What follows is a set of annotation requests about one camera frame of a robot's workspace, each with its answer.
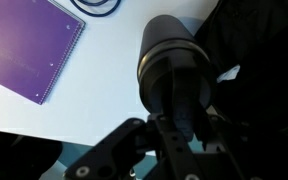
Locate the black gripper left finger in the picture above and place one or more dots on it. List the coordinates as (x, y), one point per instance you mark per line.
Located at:
(114, 156)

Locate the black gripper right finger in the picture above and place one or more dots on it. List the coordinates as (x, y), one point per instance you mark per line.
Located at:
(240, 151)

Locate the dark flask bottle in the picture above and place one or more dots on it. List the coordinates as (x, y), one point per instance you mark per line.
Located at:
(174, 73)

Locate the black backpack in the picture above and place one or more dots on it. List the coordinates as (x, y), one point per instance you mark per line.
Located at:
(247, 42)

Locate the purple spiral notebook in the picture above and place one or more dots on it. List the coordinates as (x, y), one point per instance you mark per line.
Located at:
(36, 40)

